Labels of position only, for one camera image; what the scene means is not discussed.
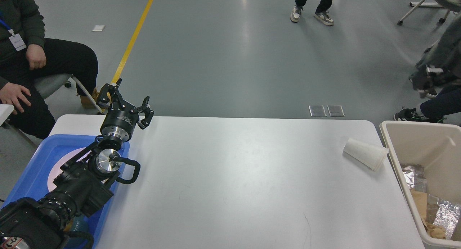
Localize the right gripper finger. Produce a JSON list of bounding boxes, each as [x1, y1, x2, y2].
[[411, 66, 447, 98]]

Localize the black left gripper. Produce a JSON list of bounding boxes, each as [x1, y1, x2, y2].
[[96, 78, 154, 140]]

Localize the white cup sideways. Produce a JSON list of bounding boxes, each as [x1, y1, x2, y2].
[[344, 138, 389, 171]]

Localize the pink plate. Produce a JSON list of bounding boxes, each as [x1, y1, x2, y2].
[[47, 148, 84, 191]]

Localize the brown paper bag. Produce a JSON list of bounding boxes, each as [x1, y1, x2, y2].
[[410, 189, 428, 221]]

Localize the grey-blue mug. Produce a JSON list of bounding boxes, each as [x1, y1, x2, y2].
[[68, 214, 89, 232]]

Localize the foil with paper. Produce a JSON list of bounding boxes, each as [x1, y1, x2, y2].
[[426, 194, 460, 240]]

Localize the brown paper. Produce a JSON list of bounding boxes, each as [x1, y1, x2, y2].
[[421, 218, 446, 240]]

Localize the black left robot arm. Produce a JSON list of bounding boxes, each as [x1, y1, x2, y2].
[[1, 79, 154, 249]]

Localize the person in black clothes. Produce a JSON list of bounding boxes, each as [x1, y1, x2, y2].
[[393, 85, 461, 124]]

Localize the person in blue jeans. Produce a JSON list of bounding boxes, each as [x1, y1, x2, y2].
[[415, 14, 461, 87]]

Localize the brown shoe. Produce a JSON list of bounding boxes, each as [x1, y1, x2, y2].
[[77, 88, 108, 109]]

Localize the white rolling stand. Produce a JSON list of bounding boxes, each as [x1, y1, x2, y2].
[[398, 0, 451, 26]]

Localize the beige waste bin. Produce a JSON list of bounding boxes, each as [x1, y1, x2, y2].
[[379, 121, 461, 249]]

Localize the grey office chair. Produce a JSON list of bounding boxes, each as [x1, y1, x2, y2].
[[0, 73, 105, 149]]

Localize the foil scrap in bin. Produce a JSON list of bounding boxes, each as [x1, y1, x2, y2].
[[400, 164, 428, 193]]

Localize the floor outlet plate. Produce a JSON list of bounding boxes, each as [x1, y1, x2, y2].
[[327, 105, 345, 117], [309, 105, 327, 117]]

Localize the dark seated person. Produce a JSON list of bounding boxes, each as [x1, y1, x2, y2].
[[0, 0, 98, 140]]

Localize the person with grey sneakers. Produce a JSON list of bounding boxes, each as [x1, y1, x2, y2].
[[290, 0, 337, 26]]

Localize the white side table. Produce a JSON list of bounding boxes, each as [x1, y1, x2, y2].
[[0, 104, 14, 129]]

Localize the blue plastic tray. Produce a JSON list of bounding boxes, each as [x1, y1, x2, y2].
[[2, 134, 112, 249]]

